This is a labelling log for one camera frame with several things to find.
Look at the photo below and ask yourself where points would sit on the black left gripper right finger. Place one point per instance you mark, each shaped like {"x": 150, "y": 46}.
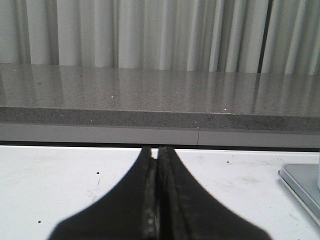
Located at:
{"x": 188, "y": 212}

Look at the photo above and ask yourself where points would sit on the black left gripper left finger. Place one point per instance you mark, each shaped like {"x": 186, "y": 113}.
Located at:
{"x": 126, "y": 212}

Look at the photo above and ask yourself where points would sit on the light blue plastic cup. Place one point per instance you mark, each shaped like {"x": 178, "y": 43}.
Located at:
{"x": 318, "y": 175}

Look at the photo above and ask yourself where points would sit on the silver digital kitchen scale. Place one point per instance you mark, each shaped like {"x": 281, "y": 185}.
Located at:
{"x": 301, "y": 180}

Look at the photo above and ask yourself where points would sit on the grey stone counter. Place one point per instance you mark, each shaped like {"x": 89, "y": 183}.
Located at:
{"x": 70, "y": 104}

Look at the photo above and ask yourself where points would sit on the white pleated curtain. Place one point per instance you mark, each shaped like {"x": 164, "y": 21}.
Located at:
{"x": 246, "y": 36}

